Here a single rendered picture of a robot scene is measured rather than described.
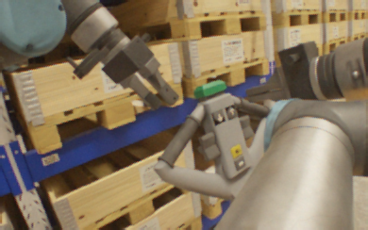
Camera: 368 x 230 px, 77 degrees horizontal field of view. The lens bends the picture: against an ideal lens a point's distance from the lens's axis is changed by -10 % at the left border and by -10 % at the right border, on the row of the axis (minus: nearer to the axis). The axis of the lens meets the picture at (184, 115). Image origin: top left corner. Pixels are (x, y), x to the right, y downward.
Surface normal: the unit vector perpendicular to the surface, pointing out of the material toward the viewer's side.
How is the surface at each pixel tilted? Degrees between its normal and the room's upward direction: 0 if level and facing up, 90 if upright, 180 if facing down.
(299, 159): 4
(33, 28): 89
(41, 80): 90
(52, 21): 89
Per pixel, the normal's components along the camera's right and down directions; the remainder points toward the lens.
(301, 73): -0.76, 0.29
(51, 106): 0.64, 0.15
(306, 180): 0.09, -0.91
